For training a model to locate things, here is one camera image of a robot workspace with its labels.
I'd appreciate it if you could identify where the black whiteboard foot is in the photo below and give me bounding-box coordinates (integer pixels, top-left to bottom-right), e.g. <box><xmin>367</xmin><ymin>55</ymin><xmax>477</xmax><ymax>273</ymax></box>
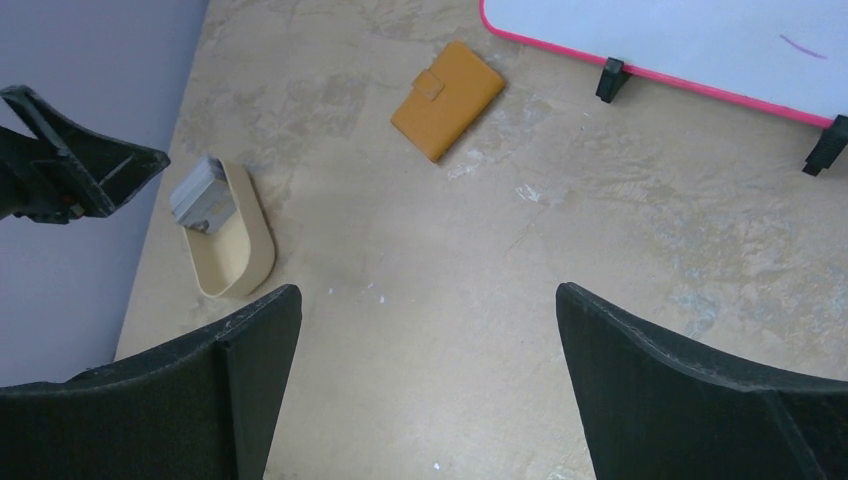
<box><xmin>802</xmin><ymin>115</ymin><xmax>848</xmax><ymax>177</ymax></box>
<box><xmin>595</xmin><ymin>57</ymin><xmax>632</xmax><ymax>104</ymax></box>

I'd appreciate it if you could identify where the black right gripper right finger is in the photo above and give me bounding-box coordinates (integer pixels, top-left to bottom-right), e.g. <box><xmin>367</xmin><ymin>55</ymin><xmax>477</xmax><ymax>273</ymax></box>
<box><xmin>556</xmin><ymin>283</ymin><xmax>847</xmax><ymax>479</ymax></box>

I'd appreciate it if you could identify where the orange leather card holder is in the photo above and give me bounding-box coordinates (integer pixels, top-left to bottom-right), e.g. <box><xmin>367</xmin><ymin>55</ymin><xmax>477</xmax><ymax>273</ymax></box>
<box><xmin>390</xmin><ymin>41</ymin><xmax>506</xmax><ymax>163</ymax></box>

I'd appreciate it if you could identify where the beige oval tray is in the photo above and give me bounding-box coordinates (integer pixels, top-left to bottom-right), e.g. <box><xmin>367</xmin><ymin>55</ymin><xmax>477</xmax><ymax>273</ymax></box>
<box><xmin>182</xmin><ymin>161</ymin><xmax>276</xmax><ymax>298</ymax></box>

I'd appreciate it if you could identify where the grey credit card stack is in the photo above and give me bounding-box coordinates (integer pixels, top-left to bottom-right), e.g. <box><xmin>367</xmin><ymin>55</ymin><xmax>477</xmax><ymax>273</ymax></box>
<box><xmin>169</xmin><ymin>156</ymin><xmax>236</xmax><ymax>235</ymax></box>

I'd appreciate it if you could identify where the pink framed whiteboard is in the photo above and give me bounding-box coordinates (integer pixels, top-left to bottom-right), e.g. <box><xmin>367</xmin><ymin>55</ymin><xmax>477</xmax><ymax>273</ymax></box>
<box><xmin>479</xmin><ymin>0</ymin><xmax>847</xmax><ymax>127</ymax></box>

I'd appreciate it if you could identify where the black whiteboard foot left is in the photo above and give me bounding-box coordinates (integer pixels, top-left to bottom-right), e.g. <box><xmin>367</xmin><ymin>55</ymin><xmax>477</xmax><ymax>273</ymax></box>
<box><xmin>595</xmin><ymin>57</ymin><xmax>632</xmax><ymax>104</ymax></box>

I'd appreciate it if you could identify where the black whiteboard foot right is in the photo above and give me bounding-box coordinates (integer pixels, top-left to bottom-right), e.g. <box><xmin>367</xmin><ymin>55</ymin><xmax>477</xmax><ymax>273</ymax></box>
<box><xmin>802</xmin><ymin>115</ymin><xmax>848</xmax><ymax>177</ymax></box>

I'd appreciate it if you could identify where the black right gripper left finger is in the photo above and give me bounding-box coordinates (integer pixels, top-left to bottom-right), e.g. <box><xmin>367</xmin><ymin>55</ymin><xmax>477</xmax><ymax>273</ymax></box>
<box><xmin>1</xmin><ymin>285</ymin><xmax>302</xmax><ymax>479</ymax></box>

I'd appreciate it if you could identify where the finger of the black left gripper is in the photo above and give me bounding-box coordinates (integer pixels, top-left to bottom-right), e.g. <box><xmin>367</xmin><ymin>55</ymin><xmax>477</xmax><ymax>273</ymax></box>
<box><xmin>1</xmin><ymin>85</ymin><xmax>170</xmax><ymax>224</ymax></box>

